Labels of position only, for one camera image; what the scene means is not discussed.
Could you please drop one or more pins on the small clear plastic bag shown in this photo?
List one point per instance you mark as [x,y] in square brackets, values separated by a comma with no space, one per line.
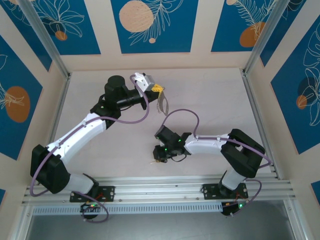
[163,105]

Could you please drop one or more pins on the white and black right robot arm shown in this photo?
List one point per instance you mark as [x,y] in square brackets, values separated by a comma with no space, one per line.
[205,145]

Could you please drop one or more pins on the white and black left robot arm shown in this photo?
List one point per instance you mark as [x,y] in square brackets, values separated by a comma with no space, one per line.
[75,135]

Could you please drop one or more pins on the black controller board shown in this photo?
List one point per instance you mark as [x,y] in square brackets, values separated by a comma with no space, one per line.
[230,210]
[87,207]

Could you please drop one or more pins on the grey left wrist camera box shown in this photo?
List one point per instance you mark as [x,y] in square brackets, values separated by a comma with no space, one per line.
[150,82]

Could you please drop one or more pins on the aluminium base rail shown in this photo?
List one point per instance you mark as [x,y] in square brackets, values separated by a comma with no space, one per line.
[160,190]

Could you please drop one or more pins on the blue floral wall poster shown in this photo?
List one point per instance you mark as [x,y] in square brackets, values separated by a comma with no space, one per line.
[175,37]
[287,112]
[22,20]
[75,37]
[225,30]
[25,125]
[282,30]

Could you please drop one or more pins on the aluminium side rail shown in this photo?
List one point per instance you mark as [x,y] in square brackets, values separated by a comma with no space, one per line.
[256,112]
[57,120]

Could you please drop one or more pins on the aluminium frame post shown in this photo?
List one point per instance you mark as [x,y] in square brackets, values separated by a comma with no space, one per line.
[51,45]
[265,35]

